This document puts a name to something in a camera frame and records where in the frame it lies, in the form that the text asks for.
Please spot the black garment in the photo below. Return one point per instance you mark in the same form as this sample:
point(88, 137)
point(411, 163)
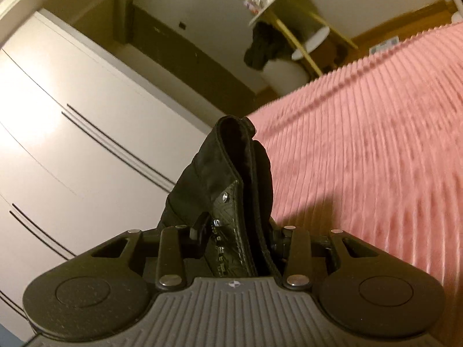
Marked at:
point(264, 45)

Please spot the dark brown door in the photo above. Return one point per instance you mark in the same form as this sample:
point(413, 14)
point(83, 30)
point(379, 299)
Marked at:
point(202, 50)

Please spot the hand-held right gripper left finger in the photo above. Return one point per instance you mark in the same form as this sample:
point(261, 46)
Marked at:
point(171, 251)

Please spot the pink ribbed blanket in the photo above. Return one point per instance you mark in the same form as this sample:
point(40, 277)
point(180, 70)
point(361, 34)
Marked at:
point(361, 133)

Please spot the white laundry basket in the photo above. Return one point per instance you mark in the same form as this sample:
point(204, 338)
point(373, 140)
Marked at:
point(285, 76)

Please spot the black pants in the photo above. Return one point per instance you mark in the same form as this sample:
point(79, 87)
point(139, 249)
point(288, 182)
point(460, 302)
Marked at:
point(217, 173)

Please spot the white wardrobe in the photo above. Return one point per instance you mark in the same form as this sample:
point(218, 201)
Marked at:
point(72, 133)

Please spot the small white object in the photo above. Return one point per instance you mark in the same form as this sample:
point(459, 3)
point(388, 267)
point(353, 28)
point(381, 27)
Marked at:
point(382, 46)

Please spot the round gold side table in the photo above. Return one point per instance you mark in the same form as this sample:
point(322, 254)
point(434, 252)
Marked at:
point(300, 5)

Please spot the small pink-labelled bottle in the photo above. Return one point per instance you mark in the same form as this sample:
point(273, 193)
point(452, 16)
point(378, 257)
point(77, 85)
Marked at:
point(252, 5)

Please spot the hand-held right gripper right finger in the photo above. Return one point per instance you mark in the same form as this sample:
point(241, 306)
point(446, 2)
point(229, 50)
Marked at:
point(296, 253)

